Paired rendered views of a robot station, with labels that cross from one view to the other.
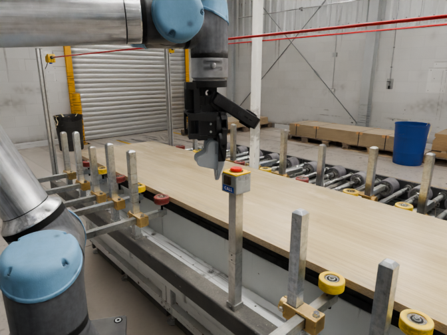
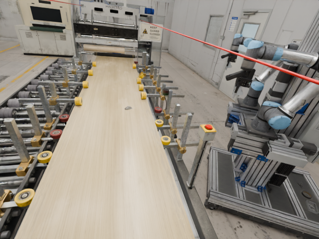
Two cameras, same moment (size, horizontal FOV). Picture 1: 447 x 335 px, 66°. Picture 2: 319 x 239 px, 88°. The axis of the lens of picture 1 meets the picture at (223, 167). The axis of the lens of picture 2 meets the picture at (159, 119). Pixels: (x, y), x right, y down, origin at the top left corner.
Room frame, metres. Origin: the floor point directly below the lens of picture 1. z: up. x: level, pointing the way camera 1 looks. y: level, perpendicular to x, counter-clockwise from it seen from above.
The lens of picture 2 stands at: (1.93, 0.05, 1.72)
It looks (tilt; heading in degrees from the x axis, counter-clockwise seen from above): 32 degrees down; 206
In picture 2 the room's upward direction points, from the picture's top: 7 degrees clockwise
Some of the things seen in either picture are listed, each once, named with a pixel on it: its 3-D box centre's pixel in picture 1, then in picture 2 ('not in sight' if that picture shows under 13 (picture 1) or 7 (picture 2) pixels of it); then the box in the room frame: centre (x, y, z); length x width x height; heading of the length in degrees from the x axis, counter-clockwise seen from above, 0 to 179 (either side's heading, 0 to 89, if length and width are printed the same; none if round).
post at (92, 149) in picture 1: (95, 183); not in sight; (2.01, 0.79, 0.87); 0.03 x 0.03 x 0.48; 42
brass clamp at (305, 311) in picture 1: (300, 314); (180, 146); (0.88, -0.23, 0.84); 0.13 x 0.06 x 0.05; 42
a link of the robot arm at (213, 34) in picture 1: (207, 28); (253, 50); (0.72, 0.03, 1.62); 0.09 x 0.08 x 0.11; 111
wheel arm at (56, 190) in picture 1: (74, 187); not in sight; (2.12, 0.97, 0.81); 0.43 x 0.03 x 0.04; 132
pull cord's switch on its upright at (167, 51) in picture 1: (171, 102); not in sight; (3.35, 0.50, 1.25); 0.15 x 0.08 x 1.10; 42
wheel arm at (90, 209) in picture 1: (106, 205); not in sight; (1.75, 0.64, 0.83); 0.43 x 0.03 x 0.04; 132
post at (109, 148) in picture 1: (112, 185); not in sight; (1.82, 0.62, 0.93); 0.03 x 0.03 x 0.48; 42
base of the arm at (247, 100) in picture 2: not in sight; (251, 99); (0.00, 0.17, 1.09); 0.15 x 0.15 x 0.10
